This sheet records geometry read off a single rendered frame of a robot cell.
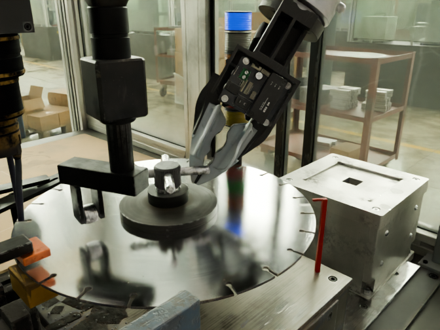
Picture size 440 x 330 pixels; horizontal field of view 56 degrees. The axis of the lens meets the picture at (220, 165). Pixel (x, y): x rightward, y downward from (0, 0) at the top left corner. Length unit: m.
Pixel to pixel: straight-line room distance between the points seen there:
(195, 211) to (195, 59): 0.65
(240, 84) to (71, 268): 0.23
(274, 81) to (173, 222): 0.17
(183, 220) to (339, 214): 0.28
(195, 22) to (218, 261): 0.75
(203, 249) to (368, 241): 0.30
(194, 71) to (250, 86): 0.65
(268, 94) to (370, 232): 0.30
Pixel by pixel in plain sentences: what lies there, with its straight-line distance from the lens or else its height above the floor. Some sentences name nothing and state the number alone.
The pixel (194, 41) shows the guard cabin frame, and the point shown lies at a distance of 1.05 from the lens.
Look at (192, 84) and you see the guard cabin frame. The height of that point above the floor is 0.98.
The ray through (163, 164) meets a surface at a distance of 0.46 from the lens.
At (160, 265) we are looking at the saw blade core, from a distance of 0.38.
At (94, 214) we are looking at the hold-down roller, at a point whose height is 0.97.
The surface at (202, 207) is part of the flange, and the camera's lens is 0.46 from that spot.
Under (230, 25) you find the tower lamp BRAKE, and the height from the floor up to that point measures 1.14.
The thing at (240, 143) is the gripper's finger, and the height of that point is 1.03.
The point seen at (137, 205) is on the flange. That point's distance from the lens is 0.47.
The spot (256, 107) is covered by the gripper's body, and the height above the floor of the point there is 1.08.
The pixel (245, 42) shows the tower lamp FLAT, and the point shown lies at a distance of 0.70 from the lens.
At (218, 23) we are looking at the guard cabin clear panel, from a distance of 1.01.
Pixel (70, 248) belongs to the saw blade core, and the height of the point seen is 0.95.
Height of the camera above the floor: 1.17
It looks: 21 degrees down
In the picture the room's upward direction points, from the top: straight up
